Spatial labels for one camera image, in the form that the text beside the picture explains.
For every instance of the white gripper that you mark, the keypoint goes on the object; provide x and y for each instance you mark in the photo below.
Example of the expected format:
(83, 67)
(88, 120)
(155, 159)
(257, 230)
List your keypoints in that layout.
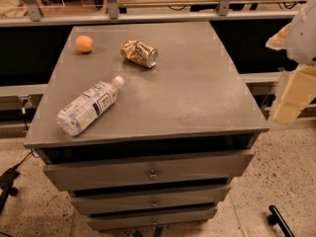
(304, 37)

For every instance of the orange brown soda can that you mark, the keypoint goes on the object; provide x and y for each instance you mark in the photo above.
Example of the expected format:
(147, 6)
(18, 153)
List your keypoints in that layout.
(139, 53)

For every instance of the top grey drawer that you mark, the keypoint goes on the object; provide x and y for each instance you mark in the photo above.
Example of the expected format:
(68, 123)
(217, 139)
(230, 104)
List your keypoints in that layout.
(148, 170)

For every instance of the grey drawer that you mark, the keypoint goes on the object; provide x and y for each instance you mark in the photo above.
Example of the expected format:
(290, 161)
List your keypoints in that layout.
(161, 217)
(148, 170)
(109, 203)

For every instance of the black stand leg right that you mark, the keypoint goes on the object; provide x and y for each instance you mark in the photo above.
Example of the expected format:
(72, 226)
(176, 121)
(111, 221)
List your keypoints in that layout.
(275, 218)

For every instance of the grey drawer cabinet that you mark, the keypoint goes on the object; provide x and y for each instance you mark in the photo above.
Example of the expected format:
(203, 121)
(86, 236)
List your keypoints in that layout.
(192, 101)

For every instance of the middle grey drawer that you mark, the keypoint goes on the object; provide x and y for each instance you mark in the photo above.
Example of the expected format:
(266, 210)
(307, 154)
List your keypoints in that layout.
(109, 203)

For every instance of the bottom grey drawer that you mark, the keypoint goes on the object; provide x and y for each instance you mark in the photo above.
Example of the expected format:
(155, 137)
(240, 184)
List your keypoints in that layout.
(161, 217)

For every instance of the clear plastic water bottle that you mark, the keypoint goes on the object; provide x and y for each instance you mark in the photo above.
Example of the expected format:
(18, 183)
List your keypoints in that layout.
(80, 113)

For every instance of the small orange fruit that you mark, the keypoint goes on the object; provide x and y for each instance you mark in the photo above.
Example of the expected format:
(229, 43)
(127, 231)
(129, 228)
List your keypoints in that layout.
(84, 44)

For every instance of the grey metal railing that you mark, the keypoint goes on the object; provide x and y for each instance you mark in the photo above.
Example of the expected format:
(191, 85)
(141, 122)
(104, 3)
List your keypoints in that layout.
(22, 13)

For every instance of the black stand base left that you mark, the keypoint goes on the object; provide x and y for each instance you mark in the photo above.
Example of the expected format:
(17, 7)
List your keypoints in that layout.
(7, 186)

